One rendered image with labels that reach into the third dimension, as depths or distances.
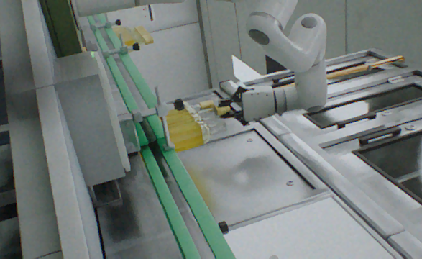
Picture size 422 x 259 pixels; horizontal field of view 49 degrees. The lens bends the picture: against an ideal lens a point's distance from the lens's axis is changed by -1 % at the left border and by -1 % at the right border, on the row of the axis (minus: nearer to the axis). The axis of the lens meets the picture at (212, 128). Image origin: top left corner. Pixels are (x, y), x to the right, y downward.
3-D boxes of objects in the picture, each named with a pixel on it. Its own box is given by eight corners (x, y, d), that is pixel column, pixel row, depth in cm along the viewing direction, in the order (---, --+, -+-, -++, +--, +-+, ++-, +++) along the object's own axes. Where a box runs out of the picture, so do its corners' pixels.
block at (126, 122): (113, 160, 111) (141, 152, 113) (103, 125, 107) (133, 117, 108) (111, 153, 114) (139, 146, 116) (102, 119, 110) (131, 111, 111)
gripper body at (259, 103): (276, 110, 149) (241, 115, 149) (274, 80, 144) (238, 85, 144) (280, 120, 142) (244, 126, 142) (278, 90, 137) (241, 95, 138)
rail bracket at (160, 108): (143, 158, 114) (191, 144, 116) (128, 96, 106) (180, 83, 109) (141, 153, 116) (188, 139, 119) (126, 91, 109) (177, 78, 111)
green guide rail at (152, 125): (139, 147, 117) (169, 138, 119) (138, 143, 116) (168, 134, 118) (85, 19, 268) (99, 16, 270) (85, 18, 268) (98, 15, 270)
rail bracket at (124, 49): (103, 60, 161) (141, 51, 164) (98, 39, 157) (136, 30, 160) (102, 57, 164) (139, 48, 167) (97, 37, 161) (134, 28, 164)
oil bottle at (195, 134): (139, 164, 125) (213, 142, 130) (135, 146, 123) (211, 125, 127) (136, 155, 130) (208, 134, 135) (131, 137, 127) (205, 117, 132)
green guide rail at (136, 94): (132, 120, 114) (164, 112, 115) (131, 116, 113) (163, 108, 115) (82, 6, 265) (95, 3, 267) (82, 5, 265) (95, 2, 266)
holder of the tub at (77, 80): (93, 209, 94) (131, 198, 95) (54, 83, 81) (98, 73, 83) (87, 170, 108) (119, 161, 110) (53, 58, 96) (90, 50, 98)
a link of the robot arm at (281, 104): (282, 109, 149) (273, 111, 149) (280, 83, 145) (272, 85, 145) (287, 119, 142) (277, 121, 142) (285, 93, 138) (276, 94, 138)
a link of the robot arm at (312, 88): (289, 42, 123) (292, 80, 142) (299, 83, 118) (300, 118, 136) (320, 34, 122) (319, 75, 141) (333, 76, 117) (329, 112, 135)
